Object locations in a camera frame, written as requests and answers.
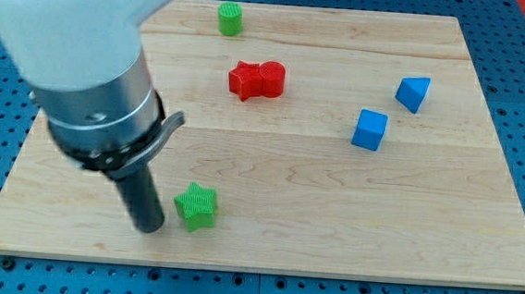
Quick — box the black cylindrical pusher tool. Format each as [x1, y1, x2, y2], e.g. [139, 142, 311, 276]
[114, 166, 165, 234]

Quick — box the red cylinder block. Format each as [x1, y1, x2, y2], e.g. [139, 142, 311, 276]
[260, 61, 287, 98]

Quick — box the blue cube block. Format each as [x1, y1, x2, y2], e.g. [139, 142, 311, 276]
[351, 109, 388, 152]

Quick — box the blue triangular prism block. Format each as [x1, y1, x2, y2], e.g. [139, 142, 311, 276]
[395, 77, 431, 114]

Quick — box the wooden board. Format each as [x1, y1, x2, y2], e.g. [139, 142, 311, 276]
[0, 0, 525, 290]

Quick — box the green star block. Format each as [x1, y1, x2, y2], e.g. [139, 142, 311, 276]
[174, 182, 218, 232]

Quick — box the green cylinder block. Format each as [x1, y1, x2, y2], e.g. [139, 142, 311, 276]
[217, 1, 243, 37]

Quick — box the red star block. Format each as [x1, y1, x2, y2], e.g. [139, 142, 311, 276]
[228, 61, 263, 102]

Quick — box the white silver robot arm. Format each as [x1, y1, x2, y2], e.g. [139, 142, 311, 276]
[0, 0, 172, 172]

